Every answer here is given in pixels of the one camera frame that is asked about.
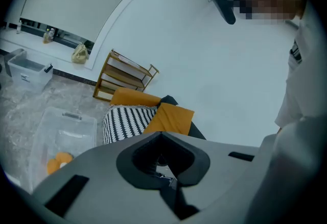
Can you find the orange bolster cushion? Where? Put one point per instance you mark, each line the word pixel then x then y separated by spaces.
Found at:
pixel 132 96

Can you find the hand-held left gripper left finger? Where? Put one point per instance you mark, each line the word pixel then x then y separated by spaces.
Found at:
pixel 102 167

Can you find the translucent lidded bin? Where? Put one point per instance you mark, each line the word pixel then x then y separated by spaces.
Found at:
pixel 28 75

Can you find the black white patterned blanket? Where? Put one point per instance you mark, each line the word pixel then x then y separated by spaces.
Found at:
pixel 125 123

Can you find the clear plastic bottle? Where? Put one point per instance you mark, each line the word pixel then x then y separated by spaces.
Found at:
pixel 19 27
pixel 51 34

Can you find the clear plastic storage bin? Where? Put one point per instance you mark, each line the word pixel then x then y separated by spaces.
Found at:
pixel 69 136

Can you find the grey plastic bin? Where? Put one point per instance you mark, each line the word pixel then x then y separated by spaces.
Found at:
pixel 11 57

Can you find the person's white shirt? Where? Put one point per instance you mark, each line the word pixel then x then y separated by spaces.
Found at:
pixel 309 90

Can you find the wooden shelf rack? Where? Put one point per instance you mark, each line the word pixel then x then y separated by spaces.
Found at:
pixel 122 75

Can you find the olive cloth bag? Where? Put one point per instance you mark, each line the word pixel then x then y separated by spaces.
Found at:
pixel 79 54

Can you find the orange flower plush toy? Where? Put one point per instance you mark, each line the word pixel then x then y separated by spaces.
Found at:
pixel 57 161

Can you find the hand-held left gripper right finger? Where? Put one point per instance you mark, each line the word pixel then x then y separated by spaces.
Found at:
pixel 224 174

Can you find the large square orange cushion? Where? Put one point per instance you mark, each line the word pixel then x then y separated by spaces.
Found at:
pixel 171 118

